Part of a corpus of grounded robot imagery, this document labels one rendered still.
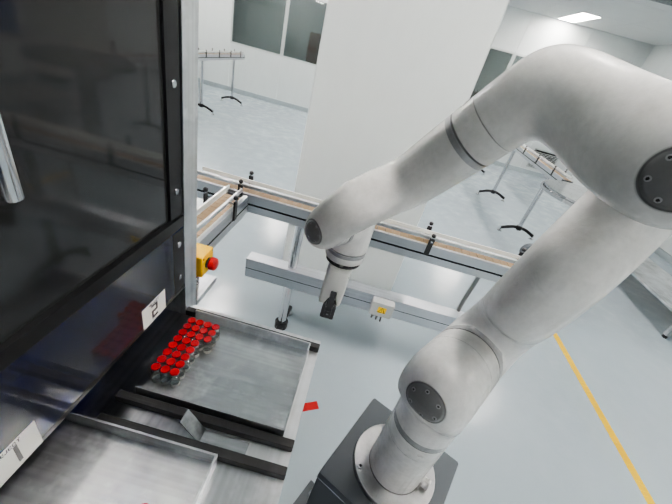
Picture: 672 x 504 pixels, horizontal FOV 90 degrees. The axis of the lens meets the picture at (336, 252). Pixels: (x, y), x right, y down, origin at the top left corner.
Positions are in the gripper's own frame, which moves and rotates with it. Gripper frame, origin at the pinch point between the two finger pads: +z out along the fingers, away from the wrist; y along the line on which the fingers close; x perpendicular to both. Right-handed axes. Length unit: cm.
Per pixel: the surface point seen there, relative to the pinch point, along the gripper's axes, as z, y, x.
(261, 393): 22.2, 11.0, -10.0
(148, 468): 22.2, 32.5, -24.8
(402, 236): 17, -85, 25
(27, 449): 10, 39, -39
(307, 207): 18, -87, -23
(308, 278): 57, -84, -14
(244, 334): 22.2, -5.0, -20.9
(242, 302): 111, -108, -57
